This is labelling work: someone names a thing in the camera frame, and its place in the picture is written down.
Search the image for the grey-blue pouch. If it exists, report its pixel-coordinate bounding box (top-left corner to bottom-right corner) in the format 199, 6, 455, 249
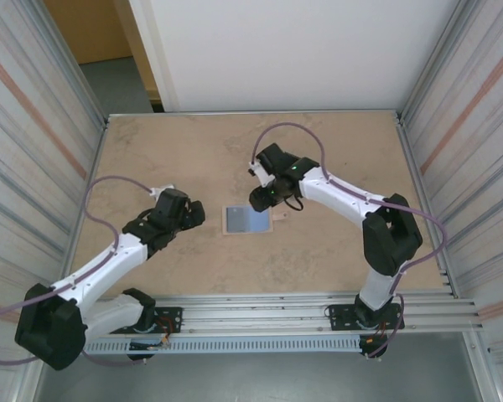
220, 204, 289, 236

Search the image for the light blue credit card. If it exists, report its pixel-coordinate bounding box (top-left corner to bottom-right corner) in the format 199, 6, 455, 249
248, 208, 273, 234

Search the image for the wooden door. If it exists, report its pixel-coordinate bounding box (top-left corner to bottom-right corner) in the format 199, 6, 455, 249
44, 0, 160, 113

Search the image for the thin black looped cable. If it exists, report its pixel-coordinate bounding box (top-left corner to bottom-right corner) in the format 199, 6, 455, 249
282, 193, 305, 213

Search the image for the thin aluminium table edge rail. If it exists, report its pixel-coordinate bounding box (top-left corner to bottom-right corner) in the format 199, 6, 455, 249
107, 109, 399, 117

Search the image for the aluminium table side rail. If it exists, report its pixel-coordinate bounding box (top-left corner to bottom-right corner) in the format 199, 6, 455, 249
57, 116, 112, 303
393, 111, 460, 299

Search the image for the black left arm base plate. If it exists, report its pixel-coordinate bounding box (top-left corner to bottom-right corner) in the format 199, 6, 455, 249
150, 307, 184, 335

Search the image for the aluminium rail beam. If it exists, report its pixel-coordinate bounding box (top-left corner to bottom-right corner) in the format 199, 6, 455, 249
27, 291, 485, 339

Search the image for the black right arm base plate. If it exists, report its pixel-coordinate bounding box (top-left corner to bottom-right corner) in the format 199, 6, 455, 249
325, 301, 404, 332

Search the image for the grey slotted cable duct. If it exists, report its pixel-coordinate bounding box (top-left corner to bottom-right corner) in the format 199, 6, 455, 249
83, 337, 364, 355

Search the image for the white door frame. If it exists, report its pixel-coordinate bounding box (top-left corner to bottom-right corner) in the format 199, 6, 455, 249
127, 0, 180, 113

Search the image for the aluminium frame post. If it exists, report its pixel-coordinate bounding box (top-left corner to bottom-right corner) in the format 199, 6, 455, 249
24, 0, 110, 126
397, 0, 479, 125

